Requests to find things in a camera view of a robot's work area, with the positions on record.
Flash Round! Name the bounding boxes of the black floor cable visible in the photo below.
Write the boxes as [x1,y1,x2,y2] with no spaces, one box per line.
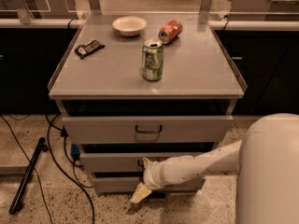
[0,113,96,224]

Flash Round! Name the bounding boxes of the white horizontal rail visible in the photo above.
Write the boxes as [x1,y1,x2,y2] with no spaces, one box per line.
[0,19,299,31]

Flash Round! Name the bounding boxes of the grey drawer cabinet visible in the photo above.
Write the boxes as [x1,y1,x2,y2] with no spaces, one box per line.
[49,14,247,183]

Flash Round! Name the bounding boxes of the black floor bar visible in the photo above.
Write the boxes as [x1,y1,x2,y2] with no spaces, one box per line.
[8,137,48,215]

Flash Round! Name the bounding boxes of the white bowl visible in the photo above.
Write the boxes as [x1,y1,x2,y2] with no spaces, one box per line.
[112,16,147,37]

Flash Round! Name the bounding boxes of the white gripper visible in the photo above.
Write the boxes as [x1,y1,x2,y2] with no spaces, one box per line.
[130,157,164,204]

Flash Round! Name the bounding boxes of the blue plug box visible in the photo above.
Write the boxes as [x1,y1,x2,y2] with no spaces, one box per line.
[70,144,80,160]

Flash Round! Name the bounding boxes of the grey bottom drawer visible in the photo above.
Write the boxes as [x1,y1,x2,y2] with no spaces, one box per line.
[92,176,205,195]

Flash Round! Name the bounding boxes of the orange soda can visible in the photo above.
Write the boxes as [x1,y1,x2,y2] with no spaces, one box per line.
[158,20,183,44]

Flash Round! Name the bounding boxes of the grey top drawer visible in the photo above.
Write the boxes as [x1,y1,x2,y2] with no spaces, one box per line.
[63,116,233,144]

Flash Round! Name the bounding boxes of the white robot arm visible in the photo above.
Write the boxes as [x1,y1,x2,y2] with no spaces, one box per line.
[131,113,299,224]

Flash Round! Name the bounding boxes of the grey drawer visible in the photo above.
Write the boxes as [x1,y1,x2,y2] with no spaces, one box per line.
[92,176,205,195]
[63,116,233,144]
[80,152,201,173]

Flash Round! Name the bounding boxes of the green soda can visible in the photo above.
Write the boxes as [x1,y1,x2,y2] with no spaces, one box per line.
[141,39,164,81]

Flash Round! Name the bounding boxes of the dark snack packet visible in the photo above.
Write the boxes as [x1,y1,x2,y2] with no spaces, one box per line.
[75,40,105,59]

